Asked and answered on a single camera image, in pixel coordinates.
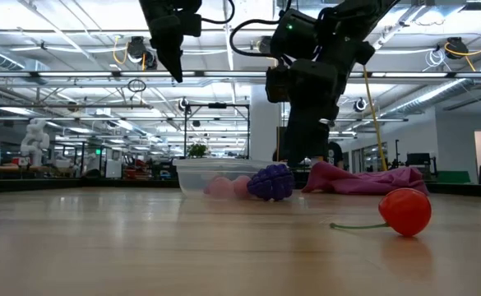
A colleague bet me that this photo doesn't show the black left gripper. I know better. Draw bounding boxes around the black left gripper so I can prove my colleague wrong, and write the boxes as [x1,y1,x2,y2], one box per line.
[139,0,184,84]

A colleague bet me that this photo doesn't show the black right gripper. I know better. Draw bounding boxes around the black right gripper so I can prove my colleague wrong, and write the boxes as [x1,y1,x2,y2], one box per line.
[284,58,350,160]

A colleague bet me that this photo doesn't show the purple toy grape bunch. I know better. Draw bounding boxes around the purple toy grape bunch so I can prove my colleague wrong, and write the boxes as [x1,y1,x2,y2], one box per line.
[246,163,296,202]

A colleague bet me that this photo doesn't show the red toy cherry green stem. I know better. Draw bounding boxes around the red toy cherry green stem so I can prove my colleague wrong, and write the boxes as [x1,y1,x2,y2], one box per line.
[329,187,432,238]

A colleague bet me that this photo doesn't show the clear plastic tupperware container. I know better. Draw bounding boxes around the clear plastic tupperware container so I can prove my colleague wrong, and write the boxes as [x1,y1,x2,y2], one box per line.
[173,158,287,201]

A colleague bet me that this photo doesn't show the person standing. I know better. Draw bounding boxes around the person standing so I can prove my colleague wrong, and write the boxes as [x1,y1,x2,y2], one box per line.
[325,141,345,169]

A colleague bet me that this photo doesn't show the purple crumpled cloth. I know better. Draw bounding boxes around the purple crumpled cloth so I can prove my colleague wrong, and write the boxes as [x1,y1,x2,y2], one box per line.
[301,160,430,197]

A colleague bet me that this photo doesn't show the green potted plant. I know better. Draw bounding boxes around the green potted plant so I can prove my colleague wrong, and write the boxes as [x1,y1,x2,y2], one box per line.
[186,143,210,160]

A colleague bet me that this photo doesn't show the black monitor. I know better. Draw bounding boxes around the black monitor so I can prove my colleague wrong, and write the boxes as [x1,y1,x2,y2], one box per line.
[406,152,432,168]

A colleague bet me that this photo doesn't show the white cabinet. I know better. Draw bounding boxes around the white cabinet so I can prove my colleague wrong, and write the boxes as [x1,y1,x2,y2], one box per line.
[104,159,123,178]

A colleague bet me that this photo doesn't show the white robot figure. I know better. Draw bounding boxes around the white robot figure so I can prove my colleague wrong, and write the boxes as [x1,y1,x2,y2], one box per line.
[20,118,51,168]

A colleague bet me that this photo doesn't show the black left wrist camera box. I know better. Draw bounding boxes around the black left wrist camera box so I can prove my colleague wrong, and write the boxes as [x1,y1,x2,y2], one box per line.
[178,12,202,38]

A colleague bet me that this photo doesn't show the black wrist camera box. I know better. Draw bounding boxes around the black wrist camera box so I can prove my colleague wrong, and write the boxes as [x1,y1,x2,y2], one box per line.
[264,65,289,104]
[178,12,202,38]

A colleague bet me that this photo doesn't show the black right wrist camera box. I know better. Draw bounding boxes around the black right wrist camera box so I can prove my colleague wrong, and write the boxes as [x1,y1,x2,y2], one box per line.
[264,65,289,104]

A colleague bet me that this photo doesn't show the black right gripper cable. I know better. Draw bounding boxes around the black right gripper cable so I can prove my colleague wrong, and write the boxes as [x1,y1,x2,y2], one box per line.
[229,19,283,58]

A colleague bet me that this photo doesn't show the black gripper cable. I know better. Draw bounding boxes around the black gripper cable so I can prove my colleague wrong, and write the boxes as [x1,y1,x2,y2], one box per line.
[229,19,283,58]
[201,0,236,25]

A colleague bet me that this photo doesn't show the black metal stand frame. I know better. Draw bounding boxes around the black metal stand frame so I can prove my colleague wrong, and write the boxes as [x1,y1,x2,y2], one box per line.
[183,102,251,160]

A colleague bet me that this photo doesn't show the yellow hanging cable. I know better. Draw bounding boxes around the yellow hanging cable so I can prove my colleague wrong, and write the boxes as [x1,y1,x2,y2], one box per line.
[362,65,389,172]

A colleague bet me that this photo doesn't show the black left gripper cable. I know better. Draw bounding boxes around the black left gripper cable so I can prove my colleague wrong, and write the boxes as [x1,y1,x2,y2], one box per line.
[201,0,236,25]

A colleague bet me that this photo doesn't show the black ceiling cable reel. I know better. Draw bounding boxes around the black ceiling cable reel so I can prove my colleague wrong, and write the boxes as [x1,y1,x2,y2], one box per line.
[444,36,470,59]

